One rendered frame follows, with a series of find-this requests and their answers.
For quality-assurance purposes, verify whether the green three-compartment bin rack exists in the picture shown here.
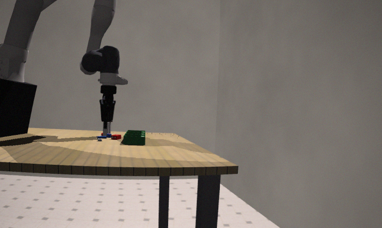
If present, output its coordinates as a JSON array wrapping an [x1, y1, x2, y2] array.
[[123, 130, 145, 145]]

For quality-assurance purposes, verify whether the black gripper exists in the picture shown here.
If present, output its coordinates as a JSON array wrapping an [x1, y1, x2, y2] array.
[[99, 85, 116, 136]]

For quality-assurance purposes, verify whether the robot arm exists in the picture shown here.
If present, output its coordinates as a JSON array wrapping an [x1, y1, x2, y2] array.
[[0, 0, 128, 86]]

